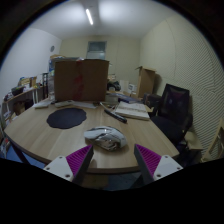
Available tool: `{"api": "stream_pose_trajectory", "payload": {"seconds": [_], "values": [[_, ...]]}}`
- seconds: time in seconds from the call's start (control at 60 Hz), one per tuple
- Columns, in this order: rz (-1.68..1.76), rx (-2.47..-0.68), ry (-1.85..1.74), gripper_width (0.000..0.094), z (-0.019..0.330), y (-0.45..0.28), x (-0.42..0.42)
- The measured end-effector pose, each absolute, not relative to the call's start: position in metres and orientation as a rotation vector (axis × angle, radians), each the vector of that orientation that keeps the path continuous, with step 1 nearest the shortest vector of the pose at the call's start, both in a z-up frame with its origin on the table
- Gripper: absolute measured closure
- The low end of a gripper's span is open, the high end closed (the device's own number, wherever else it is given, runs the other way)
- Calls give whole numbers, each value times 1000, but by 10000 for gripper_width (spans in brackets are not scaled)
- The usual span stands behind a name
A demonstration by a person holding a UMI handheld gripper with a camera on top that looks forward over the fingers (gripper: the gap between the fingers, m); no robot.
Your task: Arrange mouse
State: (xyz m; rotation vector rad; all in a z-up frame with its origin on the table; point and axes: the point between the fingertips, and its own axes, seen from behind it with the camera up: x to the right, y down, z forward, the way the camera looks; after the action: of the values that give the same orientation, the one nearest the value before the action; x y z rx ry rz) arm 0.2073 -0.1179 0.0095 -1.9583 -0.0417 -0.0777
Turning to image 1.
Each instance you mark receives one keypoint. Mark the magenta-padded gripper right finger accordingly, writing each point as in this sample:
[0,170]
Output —
[165,165]

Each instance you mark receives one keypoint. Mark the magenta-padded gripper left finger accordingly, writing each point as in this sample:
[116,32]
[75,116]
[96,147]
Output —
[61,165]

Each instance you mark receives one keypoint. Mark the white and black computer mouse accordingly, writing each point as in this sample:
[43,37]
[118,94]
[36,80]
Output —
[106,137]

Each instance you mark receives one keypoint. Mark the black scalloped round mouse pad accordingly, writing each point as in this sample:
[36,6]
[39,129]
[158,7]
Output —
[66,118]

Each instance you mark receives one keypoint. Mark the black office chair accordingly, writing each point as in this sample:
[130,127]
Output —
[171,110]

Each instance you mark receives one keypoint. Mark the white book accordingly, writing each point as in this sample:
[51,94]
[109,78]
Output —
[133,110]

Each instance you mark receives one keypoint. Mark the small flat white box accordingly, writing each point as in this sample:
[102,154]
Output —
[42,104]

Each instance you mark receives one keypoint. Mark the white paper sheet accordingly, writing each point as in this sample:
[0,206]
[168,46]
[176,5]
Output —
[86,104]

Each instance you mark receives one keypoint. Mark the black marker pen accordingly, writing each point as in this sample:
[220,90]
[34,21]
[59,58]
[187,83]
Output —
[115,115]

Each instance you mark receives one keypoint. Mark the blue book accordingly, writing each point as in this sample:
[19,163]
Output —
[128,98]

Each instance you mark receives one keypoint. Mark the cluttered wooden side desk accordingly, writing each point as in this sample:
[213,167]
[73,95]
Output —
[23,96]

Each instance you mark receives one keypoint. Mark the tall open cardboard box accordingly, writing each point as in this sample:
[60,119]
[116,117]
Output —
[146,81]

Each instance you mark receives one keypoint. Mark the large brown cardboard box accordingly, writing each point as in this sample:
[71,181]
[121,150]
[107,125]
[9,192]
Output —
[66,80]

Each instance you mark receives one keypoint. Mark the blue and white shelf unit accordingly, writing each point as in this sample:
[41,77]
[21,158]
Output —
[51,73]

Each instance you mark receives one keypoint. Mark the frosted window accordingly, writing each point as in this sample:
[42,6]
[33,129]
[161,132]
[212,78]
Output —
[96,50]

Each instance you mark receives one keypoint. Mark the ceiling tube light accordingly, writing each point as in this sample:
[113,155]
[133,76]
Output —
[89,16]

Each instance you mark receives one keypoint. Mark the round wall clock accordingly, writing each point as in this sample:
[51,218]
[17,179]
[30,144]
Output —
[52,48]

